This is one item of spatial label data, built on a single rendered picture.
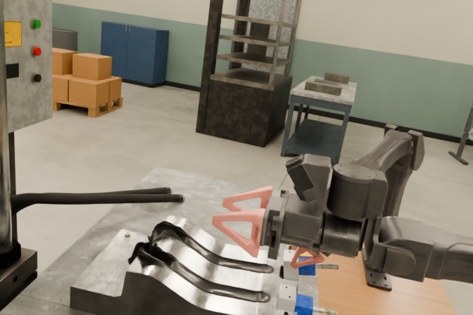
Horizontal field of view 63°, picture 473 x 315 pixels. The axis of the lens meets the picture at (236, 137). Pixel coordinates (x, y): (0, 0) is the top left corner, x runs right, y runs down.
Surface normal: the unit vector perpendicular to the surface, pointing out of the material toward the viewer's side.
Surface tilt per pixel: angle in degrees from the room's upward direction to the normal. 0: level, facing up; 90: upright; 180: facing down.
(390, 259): 90
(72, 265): 0
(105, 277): 0
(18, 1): 90
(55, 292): 0
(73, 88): 90
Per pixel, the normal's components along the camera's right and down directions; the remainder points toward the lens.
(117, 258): 0.14, -0.95
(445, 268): 0.02, 0.34
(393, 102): -0.30, 0.24
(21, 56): 0.98, 0.18
